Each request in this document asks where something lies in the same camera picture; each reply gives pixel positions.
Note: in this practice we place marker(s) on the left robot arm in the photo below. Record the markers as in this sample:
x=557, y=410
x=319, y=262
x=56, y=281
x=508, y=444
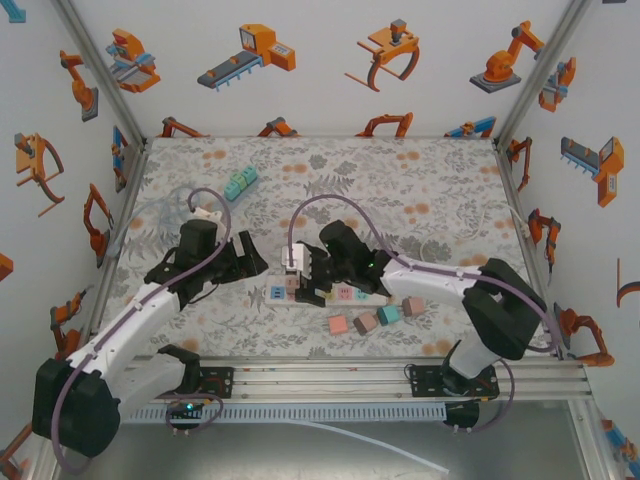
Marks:
x=125, y=325

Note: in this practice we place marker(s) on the dusty pink charger plug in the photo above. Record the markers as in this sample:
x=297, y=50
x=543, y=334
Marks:
x=366, y=323

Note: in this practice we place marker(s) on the white long power strip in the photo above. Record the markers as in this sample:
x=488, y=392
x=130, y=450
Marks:
x=350, y=295

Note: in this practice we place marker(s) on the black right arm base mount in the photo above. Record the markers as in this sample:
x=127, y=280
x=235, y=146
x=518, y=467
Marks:
x=430, y=382

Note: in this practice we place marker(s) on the teal charger plug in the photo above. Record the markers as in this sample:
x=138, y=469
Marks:
x=388, y=315
x=232, y=190

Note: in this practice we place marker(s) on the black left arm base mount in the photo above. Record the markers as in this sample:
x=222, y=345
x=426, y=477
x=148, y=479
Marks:
x=217, y=382

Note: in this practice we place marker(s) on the mauve charger plug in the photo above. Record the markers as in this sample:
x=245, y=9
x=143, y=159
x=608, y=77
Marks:
x=413, y=306

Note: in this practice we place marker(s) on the salmon pink charger plug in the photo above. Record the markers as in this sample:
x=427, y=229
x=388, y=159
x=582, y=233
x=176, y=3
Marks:
x=337, y=325

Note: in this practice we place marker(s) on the aluminium side rail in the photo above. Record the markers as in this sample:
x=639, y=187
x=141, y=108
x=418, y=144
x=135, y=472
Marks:
x=117, y=240
x=530, y=250

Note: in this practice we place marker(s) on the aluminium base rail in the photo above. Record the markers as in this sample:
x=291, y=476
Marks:
x=325, y=382

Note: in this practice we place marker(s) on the black controller box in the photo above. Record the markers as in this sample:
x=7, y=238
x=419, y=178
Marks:
x=187, y=410
x=460, y=415

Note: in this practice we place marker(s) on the floral tablecloth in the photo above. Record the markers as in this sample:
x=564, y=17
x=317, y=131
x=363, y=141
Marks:
x=400, y=190

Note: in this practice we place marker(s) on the aluminium frame post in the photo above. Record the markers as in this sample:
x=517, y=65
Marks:
x=545, y=65
x=100, y=70

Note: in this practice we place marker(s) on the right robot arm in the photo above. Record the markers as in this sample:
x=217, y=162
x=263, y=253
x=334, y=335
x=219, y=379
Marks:
x=435, y=280

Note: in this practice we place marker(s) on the clear plastic tube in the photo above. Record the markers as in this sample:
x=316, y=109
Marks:
x=150, y=204

